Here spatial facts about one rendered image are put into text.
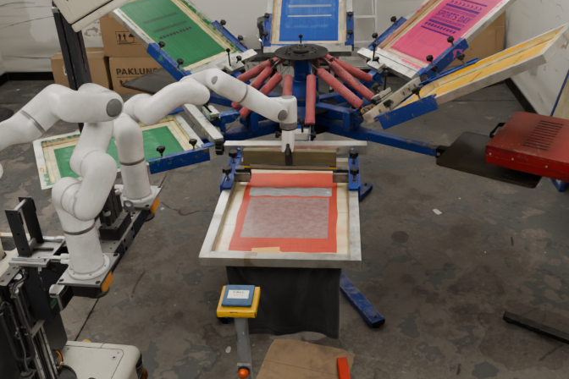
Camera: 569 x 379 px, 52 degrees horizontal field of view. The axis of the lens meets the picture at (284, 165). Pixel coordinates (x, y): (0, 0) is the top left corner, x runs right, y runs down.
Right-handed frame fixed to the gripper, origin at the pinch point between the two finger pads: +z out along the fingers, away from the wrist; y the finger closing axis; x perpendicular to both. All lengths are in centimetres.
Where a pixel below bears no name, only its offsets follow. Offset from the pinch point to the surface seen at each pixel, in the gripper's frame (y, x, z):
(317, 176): -9.3, 12.1, 13.5
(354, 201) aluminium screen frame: 18.3, 28.1, 10.1
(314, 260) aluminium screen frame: 58, 13, 11
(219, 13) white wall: -415, -111, 31
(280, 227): 33.1, -1.1, 14.0
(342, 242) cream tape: 42, 23, 14
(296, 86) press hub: -82, -2, -4
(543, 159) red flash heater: 0, 106, -2
